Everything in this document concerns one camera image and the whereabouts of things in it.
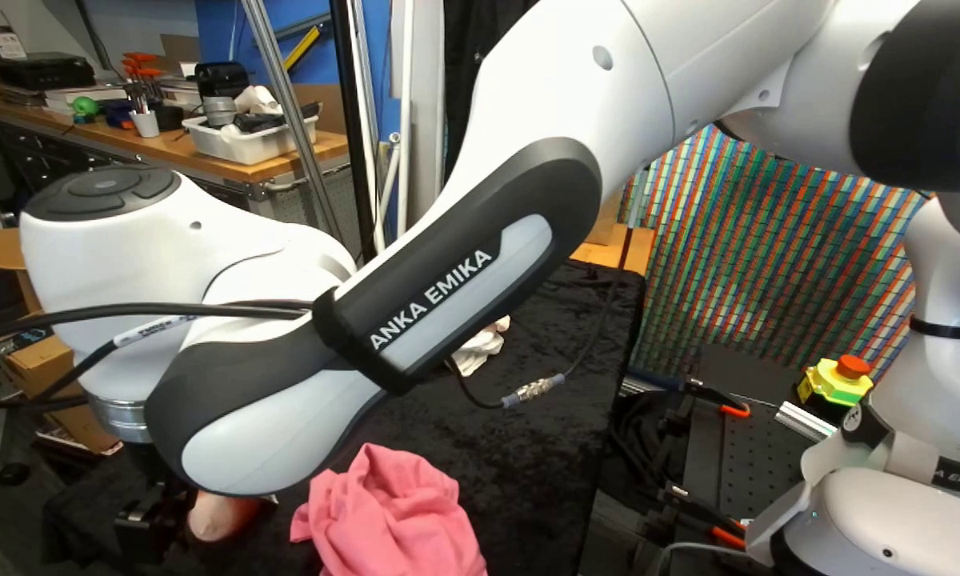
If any pink towel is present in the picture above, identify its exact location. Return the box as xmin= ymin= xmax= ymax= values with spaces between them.
xmin=287 ymin=442 xmax=487 ymax=576

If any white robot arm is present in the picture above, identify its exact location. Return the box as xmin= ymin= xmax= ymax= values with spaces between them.
xmin=19 ymin=0 xmax=960 ymax=496

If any white t-shirt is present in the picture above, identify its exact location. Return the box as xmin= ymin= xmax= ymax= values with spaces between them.
xmin=450 ymin=318 xmax=513 ymax=379

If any emergency stop button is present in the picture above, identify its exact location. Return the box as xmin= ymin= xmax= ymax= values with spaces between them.
xmin=798 ymin=351 xmax=875 ymax=410

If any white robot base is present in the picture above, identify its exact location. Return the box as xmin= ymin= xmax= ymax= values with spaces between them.
xmin=745 ymin=201 xmax=960 ymax=576

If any black velvet table cloth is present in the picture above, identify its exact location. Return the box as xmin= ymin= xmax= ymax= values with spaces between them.
xmin=42 ymin=261 xmax=644 ymax=576

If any wooden workbench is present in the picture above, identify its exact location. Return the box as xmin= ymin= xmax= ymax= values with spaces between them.
xmin=0 ymin=100 xmax=303 ymax=188

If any white plastic tray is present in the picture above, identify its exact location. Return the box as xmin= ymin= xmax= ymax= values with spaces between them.
xmin=184 ymin=115 xmax=294 ymax=166

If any cardboard box on floor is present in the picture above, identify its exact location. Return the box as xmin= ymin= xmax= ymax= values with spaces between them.
xmin=6 ymin=335 xmax=116 ymax=451

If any red plush radish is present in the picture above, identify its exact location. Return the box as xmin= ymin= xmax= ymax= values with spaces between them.
xmin=185 ymin=492 xmax=264 ymax=543

